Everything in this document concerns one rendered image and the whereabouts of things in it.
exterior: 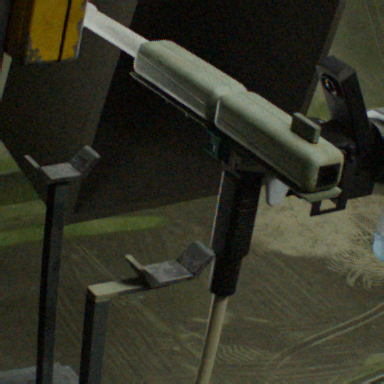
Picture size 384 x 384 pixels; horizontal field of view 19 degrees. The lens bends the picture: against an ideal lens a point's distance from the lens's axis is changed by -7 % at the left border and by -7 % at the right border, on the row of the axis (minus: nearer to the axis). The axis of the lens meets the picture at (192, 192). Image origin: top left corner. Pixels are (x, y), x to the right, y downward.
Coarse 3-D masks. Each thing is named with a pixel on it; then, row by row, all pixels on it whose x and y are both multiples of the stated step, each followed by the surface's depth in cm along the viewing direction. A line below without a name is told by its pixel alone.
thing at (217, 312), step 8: (216, 296) 122; (216, 304) 123; (224, 304) 123; (216, 312) 123; (224, 312) 123; (208, 320) 124; (216, 320) 124; (208, 328) 124; (216, 328) 124; (208, 336) 125; (216, 336) 125; (208, 344) 125; (216, 344) 125; (208, 352) 125; (200, 360) 126; (208, 360) 126; (200, 368) 126; (208, 368) 126; (200, 376) 127; (208, 376) 127
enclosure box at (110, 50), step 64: (128, 0) 207; (192, 0) 268; (256, 0) 268; (320, 0) 250; (64, 64) 227; (128, 64) 271; (256, 64) 273; (0, 128) 255; (64, 128) 231; (128, 128) 273; (192, 128) 281; (128, 192) 254; (192, 192) 256
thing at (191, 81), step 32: (96, 32) 135; (128, 32) 130; (160, 64) 122; (192, 64) 121; (192, 96) 118; (224, 96) 114; (256, 96) 115; (224, 128) 114; (256, 128) 110; (288, 128) 109; (320, 128) 106; (224, 160) 116; (256, 160) 111; (288, 160) 107; (320, 160) 105; (224, 192) 117; (256, 192) 116; (320, 192) 107; (224, 224) 118; (224, 256) 119; (224, 288) 121
